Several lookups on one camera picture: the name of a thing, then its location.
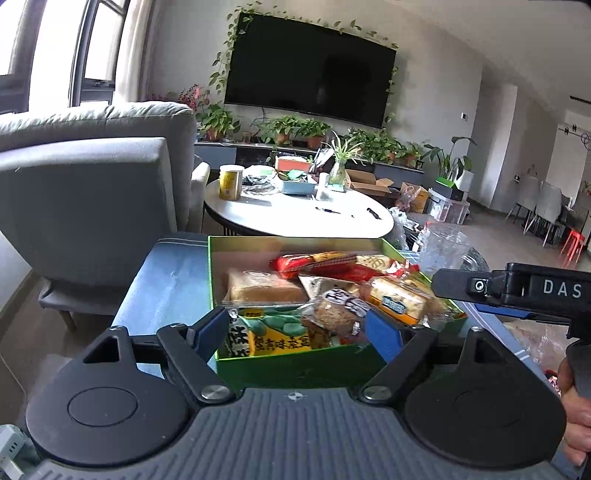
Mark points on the dark marble round table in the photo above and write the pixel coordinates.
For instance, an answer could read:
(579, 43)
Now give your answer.
(478, 259)

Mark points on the white planter with leafy plant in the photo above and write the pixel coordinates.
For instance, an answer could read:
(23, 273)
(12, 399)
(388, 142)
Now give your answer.
(464, 177)

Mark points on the red flowering plant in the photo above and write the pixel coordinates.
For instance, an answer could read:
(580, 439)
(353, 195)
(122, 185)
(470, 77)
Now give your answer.
(189, 97)

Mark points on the white oval table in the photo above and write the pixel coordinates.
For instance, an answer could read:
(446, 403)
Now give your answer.
(286, 217)

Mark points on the black pen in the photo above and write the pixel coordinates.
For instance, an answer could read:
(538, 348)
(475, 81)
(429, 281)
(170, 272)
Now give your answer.
(328, 210)

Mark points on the grey armchair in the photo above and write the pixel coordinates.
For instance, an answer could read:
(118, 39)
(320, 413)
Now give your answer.
(92, 194)

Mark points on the tan cake packet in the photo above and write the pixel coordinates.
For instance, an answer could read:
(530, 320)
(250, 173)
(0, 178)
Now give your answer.
(263, 287)

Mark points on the light blue tray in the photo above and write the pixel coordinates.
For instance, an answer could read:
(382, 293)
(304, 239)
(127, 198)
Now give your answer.
(298, 187)

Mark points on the red stool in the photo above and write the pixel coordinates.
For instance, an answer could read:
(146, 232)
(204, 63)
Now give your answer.
(572, 244)

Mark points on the green cardboard box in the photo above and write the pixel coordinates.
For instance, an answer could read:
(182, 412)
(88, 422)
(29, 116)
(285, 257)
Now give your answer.
(300, 370)

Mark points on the row of potted green plants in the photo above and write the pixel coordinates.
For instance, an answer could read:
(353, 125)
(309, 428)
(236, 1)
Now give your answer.
(281, 129)

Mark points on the red cracker packet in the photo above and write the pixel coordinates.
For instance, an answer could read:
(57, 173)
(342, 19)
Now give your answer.
(304, 263)

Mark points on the clear brown cake packet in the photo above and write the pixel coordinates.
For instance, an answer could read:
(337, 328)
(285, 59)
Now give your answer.
(337, 314)

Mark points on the beige curtain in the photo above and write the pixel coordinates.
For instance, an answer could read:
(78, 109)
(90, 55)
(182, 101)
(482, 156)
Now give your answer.
(134, 50)

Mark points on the yellow can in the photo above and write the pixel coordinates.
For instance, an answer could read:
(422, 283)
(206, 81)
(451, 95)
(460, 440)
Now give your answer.
(231, 183)

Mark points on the yellow orange snack packet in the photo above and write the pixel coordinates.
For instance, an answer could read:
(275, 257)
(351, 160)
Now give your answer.
(397, 300)

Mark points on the red white striped snack packet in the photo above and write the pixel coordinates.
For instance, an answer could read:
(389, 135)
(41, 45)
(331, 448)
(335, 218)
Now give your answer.
(369, 275)

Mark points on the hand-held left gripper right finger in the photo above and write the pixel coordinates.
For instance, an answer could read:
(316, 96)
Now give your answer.
(383, 333)

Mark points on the orange box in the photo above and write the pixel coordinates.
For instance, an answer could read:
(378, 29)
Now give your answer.
(293, 165)

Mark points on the pile of dark wrappers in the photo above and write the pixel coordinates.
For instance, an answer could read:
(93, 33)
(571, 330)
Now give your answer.
(261, 180)

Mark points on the small white bottle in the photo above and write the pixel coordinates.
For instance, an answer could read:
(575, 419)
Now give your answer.
(322, 188)

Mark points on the glass vase with spider plant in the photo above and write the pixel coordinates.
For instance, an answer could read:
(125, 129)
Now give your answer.
(339, 170)

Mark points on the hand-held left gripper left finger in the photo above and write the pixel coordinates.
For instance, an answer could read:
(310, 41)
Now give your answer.
(210, 331)

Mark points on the open cardboard box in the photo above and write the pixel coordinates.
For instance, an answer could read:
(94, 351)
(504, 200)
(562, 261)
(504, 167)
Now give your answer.
(369, 183)

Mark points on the crumpled clear plastic bag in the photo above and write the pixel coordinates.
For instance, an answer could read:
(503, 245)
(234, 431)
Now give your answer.
(535, 344)

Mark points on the beige patterned snack packet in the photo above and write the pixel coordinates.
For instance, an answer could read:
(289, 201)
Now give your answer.
(376, 262)

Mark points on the white dining chair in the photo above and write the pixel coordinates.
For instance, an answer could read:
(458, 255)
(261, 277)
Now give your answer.
(550, 203)
(526, 196)

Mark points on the green black snack packet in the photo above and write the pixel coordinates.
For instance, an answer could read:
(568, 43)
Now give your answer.
(277, 338)

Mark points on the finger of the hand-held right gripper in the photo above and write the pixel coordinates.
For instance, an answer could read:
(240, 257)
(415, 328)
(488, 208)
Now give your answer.
(508, 312)
(461, 284)

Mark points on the person's right hand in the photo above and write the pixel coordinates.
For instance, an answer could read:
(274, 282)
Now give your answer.
(579, 424)

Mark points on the clear plastic storage bin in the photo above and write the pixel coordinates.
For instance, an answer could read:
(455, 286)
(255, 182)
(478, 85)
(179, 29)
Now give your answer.
(448, 210)

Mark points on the black framed window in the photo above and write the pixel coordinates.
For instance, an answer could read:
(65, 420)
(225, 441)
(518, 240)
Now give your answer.
(99, 55)
(18, 55)

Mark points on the black box with green lid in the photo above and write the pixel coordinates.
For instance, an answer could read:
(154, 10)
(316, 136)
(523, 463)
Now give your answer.
(450, 189)

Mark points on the black flat television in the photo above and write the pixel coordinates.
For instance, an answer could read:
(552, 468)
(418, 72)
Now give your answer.
(309, 69)

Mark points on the yellow orange bag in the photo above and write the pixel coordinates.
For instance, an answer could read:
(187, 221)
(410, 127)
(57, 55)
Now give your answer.
(413, 198)

